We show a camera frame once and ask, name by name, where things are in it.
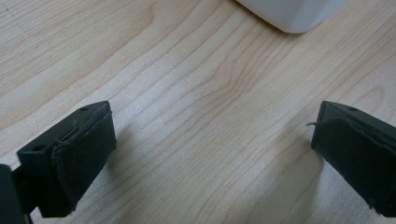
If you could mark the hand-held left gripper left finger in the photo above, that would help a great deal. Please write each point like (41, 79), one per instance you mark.
(71, 155)

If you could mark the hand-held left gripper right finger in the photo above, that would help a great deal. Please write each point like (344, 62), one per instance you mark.
(361, 155)

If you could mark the white container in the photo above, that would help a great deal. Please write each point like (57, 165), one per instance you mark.
(292, 14)

